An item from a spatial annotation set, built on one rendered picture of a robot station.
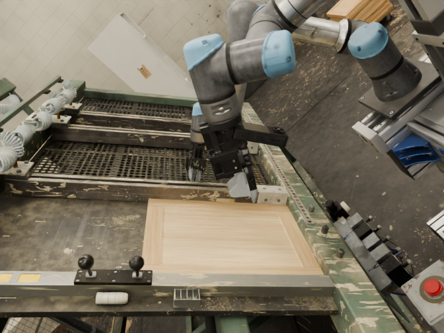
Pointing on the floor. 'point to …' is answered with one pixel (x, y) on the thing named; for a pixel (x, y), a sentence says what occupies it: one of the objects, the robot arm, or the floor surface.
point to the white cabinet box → (139, 60)
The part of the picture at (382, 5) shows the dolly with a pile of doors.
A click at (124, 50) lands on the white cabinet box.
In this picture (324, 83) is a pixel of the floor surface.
